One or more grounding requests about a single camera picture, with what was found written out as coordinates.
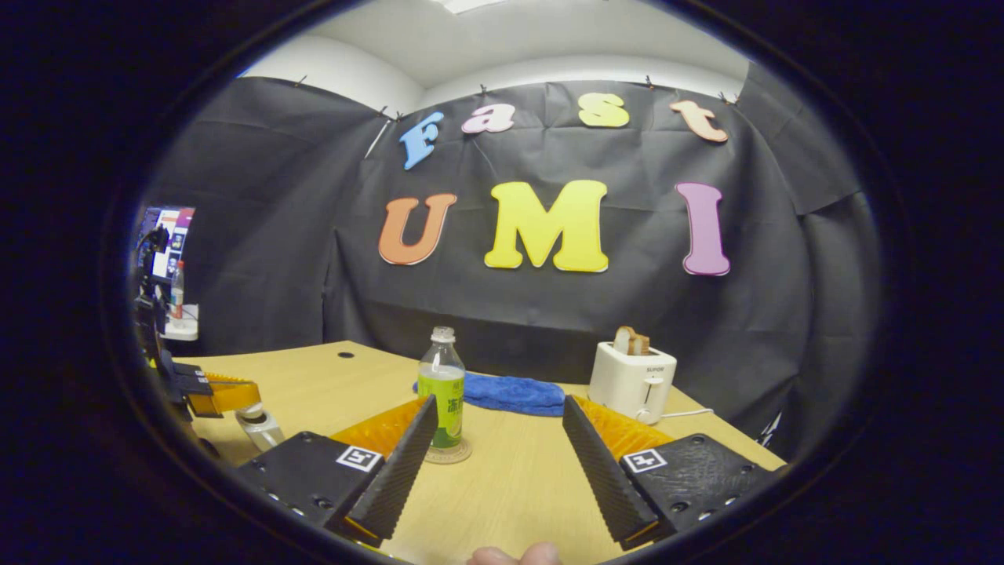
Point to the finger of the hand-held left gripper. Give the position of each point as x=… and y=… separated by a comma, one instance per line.
x=227, y=396
x=190, y=374

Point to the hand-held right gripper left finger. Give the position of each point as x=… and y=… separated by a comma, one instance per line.
x=396, y=479

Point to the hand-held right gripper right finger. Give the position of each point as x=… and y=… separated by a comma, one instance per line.
x=604, y=479

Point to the white teacup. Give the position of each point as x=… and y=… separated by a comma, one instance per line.
x=267, y=435

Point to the clear green-label water bottle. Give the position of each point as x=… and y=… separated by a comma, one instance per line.
x=441, y=392

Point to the red-cap plastic bottle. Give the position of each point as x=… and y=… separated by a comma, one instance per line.
x=178, y=294

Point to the white side table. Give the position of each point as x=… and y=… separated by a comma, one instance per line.
x=184, y=328

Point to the computer monitor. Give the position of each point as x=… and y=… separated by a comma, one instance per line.
x=176, y=235

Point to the white toaster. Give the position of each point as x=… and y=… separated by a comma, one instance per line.
x=631, y=380

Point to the blue towel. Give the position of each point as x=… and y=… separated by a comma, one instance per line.
x=514, y=392

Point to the toast slice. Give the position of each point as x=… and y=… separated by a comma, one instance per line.
x=631, y=341

